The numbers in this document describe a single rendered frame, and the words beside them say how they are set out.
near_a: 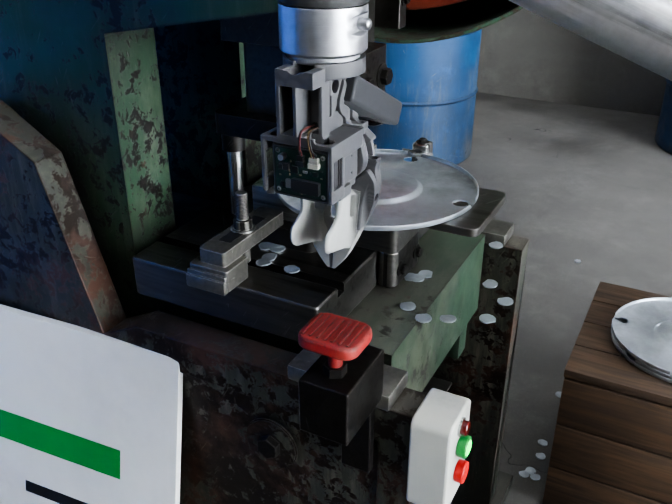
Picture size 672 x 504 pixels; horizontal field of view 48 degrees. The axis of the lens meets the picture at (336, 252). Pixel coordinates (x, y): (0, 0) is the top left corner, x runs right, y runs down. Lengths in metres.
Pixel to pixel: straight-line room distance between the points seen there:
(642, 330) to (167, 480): 0.96
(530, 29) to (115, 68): 3.54
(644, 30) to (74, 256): 0.78
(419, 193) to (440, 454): 0.37
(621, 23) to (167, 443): 0.80
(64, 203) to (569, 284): 1.76
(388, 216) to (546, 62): 3.47
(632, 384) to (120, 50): 1.04
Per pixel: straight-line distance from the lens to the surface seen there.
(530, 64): 4.44
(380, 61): 1.06
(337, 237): 0.69
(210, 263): 0.98
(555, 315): 2.33
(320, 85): 0.62
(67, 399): 1.23
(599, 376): 1.49
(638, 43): 0.78
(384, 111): 0.72
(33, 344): 1.24
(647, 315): 1.67
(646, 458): 1.57
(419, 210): 1.01
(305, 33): 0.62
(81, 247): 1.12
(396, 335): 0.99
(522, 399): 1.97
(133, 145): 1.08
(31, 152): 1.10
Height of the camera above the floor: 1.20
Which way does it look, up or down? 28 degrees down
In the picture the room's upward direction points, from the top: straight up
